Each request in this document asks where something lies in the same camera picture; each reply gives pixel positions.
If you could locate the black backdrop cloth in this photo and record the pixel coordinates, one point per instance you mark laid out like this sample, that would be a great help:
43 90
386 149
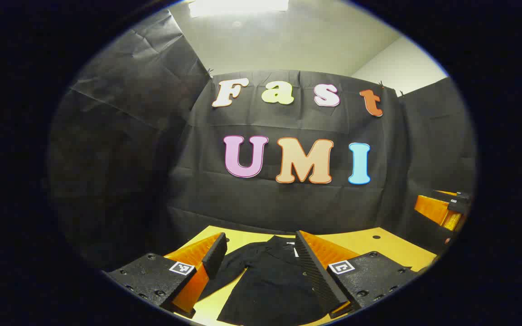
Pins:
265 203

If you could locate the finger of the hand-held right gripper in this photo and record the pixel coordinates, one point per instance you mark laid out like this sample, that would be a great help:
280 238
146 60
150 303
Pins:
433 208

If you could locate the black coat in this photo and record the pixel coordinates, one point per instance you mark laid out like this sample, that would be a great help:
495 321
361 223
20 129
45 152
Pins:
265 280

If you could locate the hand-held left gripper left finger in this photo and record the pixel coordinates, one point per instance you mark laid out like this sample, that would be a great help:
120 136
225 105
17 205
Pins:
215 253

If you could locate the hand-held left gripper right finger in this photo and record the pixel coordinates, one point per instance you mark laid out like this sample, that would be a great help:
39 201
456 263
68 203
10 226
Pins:
315 271

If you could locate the ceiling light panel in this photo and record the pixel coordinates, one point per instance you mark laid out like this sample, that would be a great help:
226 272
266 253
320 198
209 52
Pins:
238 7

